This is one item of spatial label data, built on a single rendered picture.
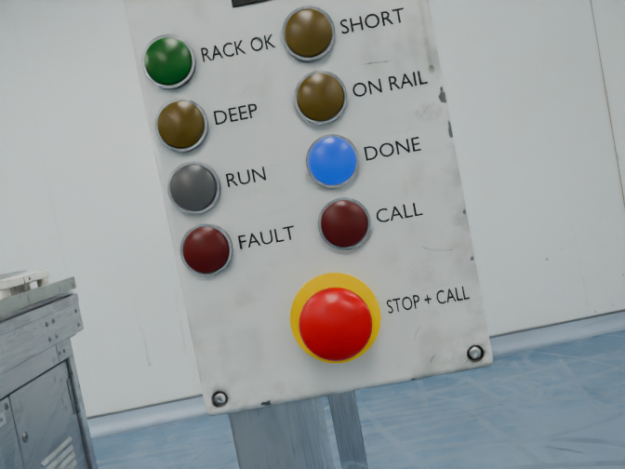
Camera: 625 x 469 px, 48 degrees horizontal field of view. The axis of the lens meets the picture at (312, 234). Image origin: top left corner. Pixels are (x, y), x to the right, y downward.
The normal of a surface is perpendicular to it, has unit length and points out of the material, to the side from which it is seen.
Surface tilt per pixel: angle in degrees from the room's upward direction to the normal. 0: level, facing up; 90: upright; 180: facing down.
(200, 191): 92
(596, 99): 90
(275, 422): 90
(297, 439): 90
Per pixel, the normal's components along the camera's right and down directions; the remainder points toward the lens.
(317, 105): -0.04, 0.11
